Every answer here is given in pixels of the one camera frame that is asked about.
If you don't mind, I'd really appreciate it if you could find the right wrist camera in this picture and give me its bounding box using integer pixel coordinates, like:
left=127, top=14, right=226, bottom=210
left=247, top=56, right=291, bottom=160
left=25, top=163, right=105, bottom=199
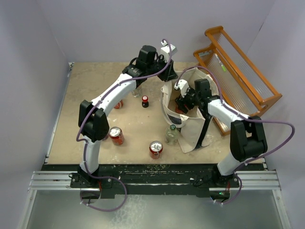
left=174, top=80, right=190, bottom=97

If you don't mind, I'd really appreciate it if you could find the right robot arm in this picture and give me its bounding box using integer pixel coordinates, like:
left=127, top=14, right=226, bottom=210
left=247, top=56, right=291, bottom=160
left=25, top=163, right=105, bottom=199
left=174, top=79, right=267, bottom=187

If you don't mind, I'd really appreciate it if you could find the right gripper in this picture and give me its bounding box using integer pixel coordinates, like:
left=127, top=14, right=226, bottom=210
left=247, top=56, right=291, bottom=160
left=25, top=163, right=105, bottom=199
left=175, top=85, right=201, bottom=114

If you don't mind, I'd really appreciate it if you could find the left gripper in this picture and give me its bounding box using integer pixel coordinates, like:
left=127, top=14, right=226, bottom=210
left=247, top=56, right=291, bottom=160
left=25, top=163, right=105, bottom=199
left=146, top=56, right=177, bottom=82

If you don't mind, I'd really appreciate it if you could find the cream canvas tote bag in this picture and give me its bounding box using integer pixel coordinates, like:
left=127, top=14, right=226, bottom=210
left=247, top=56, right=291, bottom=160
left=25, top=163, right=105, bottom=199
left=160, top=80, right=212, bottom=154

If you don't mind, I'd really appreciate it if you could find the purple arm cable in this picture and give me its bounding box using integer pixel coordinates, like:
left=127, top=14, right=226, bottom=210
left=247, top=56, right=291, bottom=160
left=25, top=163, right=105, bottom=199
left=75, top=38, right=177, bottom=212
left=177, top=65, right=296, bottom=206

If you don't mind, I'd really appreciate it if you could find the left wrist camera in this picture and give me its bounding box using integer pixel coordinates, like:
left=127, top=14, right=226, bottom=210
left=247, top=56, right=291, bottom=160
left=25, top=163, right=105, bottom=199
left=160, top=39, right=177, bottom=62

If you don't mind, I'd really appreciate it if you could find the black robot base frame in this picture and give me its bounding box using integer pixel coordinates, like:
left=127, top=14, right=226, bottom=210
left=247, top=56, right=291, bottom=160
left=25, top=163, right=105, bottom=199
left=41, top=163, right=241, bottom=199

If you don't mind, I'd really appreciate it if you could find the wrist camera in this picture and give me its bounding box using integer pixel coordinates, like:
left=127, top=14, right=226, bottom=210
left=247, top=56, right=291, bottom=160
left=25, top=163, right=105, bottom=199
left=160, top=39, right=177, bottom=62
left=174, top=80, right=190, bottom=97

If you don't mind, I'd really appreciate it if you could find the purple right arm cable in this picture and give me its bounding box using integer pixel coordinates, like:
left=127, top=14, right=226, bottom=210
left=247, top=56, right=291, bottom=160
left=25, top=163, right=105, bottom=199
left=177, top=65, right=296, bottom=206

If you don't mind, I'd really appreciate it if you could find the clear green-capped glass bottle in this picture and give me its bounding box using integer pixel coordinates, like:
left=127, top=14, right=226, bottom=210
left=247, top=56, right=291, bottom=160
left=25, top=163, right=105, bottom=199
left=165, top=125, right=178, bottom=145

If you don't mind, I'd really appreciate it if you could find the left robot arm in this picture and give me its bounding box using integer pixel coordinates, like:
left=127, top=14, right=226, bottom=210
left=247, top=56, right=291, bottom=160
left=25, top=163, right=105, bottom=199
left=76, top=41, right=177, bottom=187

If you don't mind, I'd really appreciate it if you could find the small dark red-capped bottle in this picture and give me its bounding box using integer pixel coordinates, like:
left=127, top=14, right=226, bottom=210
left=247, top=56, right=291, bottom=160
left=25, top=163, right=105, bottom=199
left=142, top=95, right=149, bottom=108

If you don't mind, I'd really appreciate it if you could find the red cola can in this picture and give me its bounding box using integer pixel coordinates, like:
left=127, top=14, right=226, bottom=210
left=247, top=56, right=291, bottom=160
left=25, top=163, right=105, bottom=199
left=175, top=107, right=184, bottom=114

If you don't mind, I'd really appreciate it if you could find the aluminium rail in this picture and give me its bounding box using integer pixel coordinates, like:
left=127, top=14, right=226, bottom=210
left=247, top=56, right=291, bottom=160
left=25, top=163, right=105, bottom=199
left=27, top=170, right=81, bottom=191

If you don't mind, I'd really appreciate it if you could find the orange wooden rack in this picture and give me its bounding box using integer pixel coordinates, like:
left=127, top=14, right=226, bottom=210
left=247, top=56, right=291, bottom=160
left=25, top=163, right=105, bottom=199
left=193, top=25, right=283, bottom=137

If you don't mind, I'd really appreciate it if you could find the clear bottle behind left arm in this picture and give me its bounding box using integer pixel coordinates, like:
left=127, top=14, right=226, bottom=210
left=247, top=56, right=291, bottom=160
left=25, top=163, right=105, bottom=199
left=132, top=85, right=142, bottom=98

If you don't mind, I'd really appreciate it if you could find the green-capped marker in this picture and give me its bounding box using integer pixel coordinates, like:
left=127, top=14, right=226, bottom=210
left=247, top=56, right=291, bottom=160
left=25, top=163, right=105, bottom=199
left=215, top=53, right=226, bottom=72

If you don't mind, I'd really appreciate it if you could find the red can under left arm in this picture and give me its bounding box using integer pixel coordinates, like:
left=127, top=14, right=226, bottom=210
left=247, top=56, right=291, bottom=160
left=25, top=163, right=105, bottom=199
left=114, top=100, right=123, bottom=109

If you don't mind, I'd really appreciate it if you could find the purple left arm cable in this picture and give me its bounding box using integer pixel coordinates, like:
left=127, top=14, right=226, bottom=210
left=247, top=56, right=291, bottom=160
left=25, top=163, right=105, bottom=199
left=75, top=38, right=177, bottom=212

